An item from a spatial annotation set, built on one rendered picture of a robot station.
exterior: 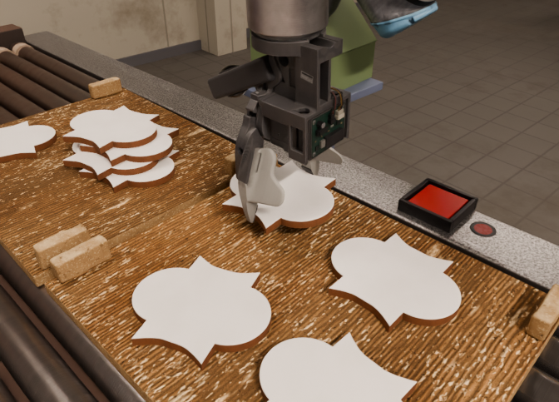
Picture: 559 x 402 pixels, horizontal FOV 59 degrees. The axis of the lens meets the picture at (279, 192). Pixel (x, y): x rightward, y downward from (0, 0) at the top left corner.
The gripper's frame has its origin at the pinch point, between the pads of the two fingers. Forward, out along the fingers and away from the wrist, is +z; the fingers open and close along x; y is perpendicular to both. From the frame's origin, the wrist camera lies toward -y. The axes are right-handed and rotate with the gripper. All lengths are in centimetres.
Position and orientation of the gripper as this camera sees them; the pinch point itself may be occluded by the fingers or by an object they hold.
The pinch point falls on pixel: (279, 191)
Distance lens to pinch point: 59.7
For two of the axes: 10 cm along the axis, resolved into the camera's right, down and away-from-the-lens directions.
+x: 6.8, -4.5, 5.8
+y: 7.3, 3.8, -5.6
